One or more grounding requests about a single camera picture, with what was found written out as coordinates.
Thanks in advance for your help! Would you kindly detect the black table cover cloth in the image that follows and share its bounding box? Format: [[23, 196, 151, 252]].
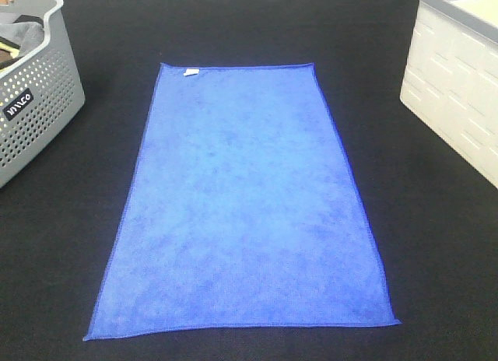
[[1, 0, 497, 360]]

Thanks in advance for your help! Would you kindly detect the blue microfibre towel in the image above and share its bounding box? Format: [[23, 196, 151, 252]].
[[86, 63, 398, 340]]

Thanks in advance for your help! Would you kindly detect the grey perforated laundry basket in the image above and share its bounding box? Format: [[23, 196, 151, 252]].
[[1, 0, 85, 184]]

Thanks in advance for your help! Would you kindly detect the grey cloth in basket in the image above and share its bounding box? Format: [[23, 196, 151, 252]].
[[1, 22, 44, 56]]

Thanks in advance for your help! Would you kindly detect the white plastic storage crate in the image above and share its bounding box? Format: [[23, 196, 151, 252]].
[[400, 0, 497, 185]]

